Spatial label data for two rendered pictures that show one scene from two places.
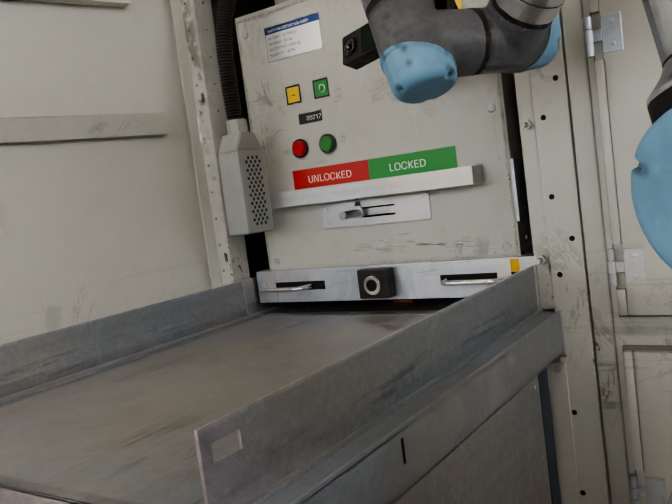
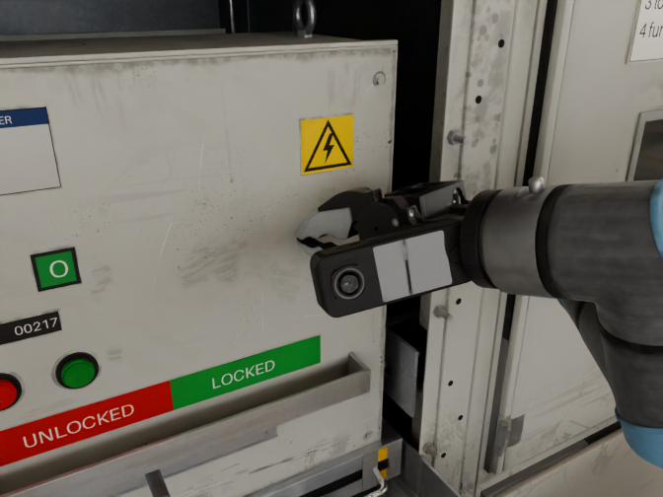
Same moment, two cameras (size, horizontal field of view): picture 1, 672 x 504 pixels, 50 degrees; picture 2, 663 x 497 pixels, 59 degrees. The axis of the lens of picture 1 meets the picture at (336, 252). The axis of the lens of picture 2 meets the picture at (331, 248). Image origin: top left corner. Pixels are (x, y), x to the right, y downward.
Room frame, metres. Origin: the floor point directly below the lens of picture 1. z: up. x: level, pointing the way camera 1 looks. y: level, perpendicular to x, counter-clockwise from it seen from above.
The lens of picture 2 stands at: (0.87, 0.27, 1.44)
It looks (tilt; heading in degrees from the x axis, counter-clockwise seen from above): 24 degrees down; 296
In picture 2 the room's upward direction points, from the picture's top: straight up
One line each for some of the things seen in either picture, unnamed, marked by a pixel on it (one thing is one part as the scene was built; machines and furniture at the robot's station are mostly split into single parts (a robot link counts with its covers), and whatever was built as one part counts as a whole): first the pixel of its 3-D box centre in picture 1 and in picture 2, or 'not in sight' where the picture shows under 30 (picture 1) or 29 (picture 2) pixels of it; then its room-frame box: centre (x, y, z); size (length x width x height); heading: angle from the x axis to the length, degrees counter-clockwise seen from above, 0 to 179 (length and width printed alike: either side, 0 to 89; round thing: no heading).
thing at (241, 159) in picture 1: (246, 183); not in sight; (1.27, 0.14, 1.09); 0.08 x 0.05 x 0.17; 145
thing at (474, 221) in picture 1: (363, 131); (165, 339); (1.20, -0.07, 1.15); 0.48 x 0.01 x 0.48; 55
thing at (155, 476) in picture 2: (351, 209); (153, 472); (1.20, -0.04, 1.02); 0.06 x 0.02 x 0.04; 145
